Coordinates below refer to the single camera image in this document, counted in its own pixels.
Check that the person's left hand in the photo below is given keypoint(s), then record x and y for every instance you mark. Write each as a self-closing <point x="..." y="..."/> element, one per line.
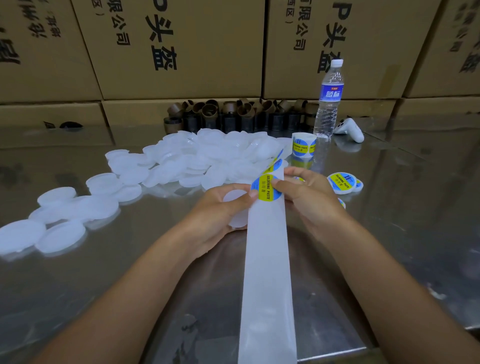
<point x="210" y="225"/>

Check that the person's right hand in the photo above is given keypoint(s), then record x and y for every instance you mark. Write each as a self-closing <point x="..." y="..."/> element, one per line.
<point x="319" y="206"/>

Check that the pile of white plastic lids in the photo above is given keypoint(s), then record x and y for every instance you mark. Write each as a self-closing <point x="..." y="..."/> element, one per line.
<point x="180" y="154"/>

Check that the sticker roll with backing strip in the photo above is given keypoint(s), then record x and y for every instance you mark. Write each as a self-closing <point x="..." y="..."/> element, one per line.
<point x="266" y="300"/>

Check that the person's right forearm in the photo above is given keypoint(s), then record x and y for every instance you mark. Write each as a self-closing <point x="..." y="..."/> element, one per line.
<point x="409" y="311"/>

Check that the person's left forearm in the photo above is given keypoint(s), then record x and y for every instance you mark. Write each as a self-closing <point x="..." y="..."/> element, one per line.
<point x="116" y="315"/>

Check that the white handheld controller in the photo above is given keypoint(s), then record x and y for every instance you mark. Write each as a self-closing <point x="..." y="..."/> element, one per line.
<point x="349" y="130"/>

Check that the clear plastic water bottle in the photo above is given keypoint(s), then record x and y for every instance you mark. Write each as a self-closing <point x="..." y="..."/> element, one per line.
<point x="328" y="103"/>

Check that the row of dark cardboard tubes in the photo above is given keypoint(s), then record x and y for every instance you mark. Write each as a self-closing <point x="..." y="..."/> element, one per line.
<point x="221" y="117"/>

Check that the stack of brown cardboard boxes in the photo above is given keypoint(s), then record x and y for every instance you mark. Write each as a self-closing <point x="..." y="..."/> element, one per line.
<point x="187" y="52"/>

